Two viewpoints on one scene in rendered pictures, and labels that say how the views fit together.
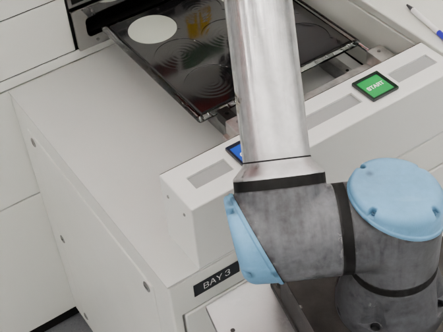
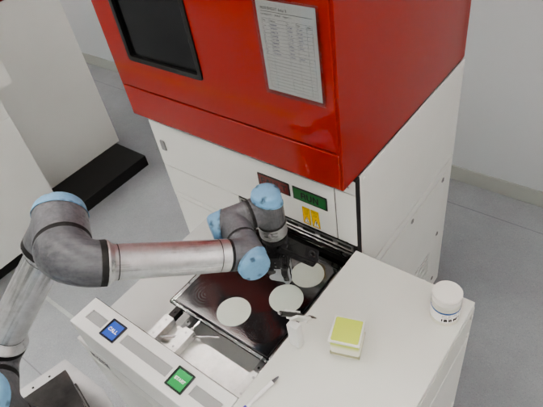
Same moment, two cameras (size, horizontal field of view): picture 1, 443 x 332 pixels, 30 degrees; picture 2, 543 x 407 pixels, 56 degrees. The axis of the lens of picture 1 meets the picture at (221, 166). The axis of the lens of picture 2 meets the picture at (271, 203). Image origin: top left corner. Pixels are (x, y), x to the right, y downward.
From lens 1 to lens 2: 1.57 m
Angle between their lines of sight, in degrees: 53
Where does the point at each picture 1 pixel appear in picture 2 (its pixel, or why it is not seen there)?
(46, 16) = (229, 197)
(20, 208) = not seen: hidden behind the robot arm
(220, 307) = (63, 366)
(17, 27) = (216, 190)
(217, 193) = (81, 327)
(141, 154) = (170, 288)
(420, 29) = (250, 393)
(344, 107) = (160, 368)
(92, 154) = not seen: hidden behind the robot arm
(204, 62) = (223, 283)
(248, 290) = (74, 375)
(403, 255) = not seen: outside the picture
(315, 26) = (279, 329)
